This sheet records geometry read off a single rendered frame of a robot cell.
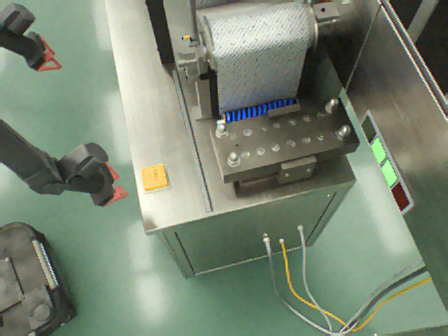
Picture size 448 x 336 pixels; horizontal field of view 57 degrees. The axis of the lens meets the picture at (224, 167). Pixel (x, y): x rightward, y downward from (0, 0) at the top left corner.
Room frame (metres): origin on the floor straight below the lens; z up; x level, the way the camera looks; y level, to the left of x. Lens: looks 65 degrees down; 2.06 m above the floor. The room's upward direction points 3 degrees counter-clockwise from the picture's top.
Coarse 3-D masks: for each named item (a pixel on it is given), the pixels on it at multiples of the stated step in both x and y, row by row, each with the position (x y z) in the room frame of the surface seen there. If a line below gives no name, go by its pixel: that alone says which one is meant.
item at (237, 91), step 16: (272, 64) 0.69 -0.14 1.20; (288, 64) 0.70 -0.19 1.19; (224, 80) 0.66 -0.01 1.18; (240, 80) 0.67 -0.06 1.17; (256, 80) 0.68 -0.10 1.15; (272, 80) 0.69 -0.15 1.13; (288, 80) 0.70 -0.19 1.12; (224, 96) 0.66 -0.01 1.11; (240, 96) 0.67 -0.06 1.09; (256, 96) 0.68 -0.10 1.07; (272, 96) 0.69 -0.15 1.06; (288, 96) 0.70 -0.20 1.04; (224, 112) 0.66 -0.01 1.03
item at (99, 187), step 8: (96, 176) 0.42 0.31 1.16; (104, 176) 0.43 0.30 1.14; (88, 184) 0.39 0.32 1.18; (96, 184) 0.40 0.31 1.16; (104, 184) 0.41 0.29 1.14; (88, 192) 0.38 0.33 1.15; (96, 192) 0.39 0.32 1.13; (104, 192) 0.39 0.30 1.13; (112, 192) 0.38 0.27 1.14; (96, 200) 0.37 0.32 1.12; (104, 200) 0.37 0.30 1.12
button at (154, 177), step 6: (144, 168) 0.55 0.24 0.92; (150, 168) 0.55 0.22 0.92; (156, 168) 0.54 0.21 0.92; (162, 168) 0.54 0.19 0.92; (144, 174) 0.53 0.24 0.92; (150, 174) 0.52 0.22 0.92; (156, 174) 0.52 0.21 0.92; (162, 174) 0.52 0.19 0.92; (144, 180) 0.51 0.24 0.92; (150, 180) 0.50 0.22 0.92; (156, 180) 0.50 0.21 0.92; (162, 180) 0.50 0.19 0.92; (144, 186) 0.49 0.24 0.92; (150, 186) 0.49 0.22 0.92; (156, 186) 0.49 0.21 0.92; (162, 186) 0.49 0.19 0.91
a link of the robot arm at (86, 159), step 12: (84, 144) 0.44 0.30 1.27; (96, 144) 0.46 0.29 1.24; (72, 156) 0.42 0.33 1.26; (84, 156) 0.41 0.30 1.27; (96, 156) 0.42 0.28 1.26; (60, 168) 0.40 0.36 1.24; (72, 168) 0.40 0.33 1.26; (84, 168) 0.40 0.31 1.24; (96, 168) 0.40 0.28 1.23; (48, 192) 0.35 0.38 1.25; (60, 192) 0.35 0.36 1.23
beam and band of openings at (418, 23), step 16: (384, 0) 0.63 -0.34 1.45; (400, 0) 0.62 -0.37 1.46; (416, 0) 0.62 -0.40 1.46; (432, 0) 0.52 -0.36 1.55; (400, 16) 0.58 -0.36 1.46; (416, 16) 0.54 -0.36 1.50; (432, 16) 0.51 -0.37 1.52; (400, 32) 0.55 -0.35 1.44; (416, 32) 0.52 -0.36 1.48; (432, 32) 0.52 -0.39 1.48; (416, 48) 0.50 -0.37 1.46; (432, 48) 0.50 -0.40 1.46; (432, 64) 0.46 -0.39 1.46; (432, 80) 0.43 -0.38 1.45
